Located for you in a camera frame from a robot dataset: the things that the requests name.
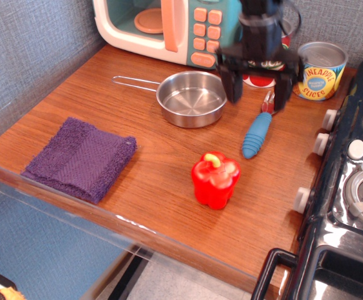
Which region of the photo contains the red bell pepper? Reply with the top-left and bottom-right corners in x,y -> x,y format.
191,151 -> 241,210

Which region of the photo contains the tomato sauce can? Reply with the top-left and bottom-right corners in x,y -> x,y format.
242,19 -> 292,88

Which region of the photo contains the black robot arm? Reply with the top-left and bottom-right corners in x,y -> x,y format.
216,1 -> 304,112

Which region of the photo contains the orange object bottom left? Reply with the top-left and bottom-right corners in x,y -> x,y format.
0,287 -> 26,300

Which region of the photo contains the white stove knob rear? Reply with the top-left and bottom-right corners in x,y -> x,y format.
322,109 -> 338,131

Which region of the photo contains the blue handled metal fork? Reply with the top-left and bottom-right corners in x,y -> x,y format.
242,91 -> 275,159

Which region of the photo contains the pineapple slices can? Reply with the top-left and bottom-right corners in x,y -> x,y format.
293,41 -> 348,101

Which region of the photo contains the white stove knob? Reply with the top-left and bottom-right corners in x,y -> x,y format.
312,133 -> 329,156
293,187 -> 311,214
322,109 -> 338,131

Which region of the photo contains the white stove knob middle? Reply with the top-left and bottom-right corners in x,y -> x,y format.
312,133 -> 329,156

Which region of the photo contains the clear acrylic table guard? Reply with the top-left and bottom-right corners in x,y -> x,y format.
0,169 -> 251,299

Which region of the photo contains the purple folded towel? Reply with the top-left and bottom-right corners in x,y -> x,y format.
21,117 -> 137,204

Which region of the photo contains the white stove knob front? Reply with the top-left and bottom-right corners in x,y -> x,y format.
293,187 -> 311,214

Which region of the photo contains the small steel pan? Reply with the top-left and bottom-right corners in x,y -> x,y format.
112,71 -> 227,129

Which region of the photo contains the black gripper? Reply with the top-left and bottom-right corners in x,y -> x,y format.
216,14 -> 304,111

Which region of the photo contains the black toy stove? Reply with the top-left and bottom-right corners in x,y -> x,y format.
252,61 -> 363,299

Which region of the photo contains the teal toy microwave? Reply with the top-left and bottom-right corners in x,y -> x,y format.
93,1 -> 242,69

